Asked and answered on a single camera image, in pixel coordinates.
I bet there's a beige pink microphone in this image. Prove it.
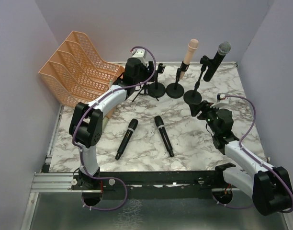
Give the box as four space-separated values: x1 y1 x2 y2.
180 39 199 79

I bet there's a black stand with round base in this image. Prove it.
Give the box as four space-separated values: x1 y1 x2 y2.
166 62 189 99

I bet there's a black microphone with white ring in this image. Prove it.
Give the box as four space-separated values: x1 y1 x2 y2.
154 115 174 157

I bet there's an orange plastic file organizer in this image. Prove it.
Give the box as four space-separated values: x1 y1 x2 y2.
39 31 124 107

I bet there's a black mounting rail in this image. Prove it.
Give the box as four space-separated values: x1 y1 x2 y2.
71 170 228 200

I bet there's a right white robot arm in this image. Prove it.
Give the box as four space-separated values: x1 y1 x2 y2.
189 101 293 216

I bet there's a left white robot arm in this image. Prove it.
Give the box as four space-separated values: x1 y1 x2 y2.
69 57 156 178

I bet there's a black round base stand rear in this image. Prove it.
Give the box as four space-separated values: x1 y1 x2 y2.
147 63 166 100

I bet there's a silver mesh head black microphone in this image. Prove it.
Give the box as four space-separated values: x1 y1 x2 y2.
201 41 231 82

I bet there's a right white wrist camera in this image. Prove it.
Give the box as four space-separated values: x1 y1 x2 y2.
211 93 229 108

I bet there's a small black tripod stand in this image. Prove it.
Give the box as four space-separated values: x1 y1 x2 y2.
132 83 159 102

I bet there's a black microphone at far left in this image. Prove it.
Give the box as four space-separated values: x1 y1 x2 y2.
115 119 138 160

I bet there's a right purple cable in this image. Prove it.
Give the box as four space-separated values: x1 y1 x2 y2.
217 93 293 214

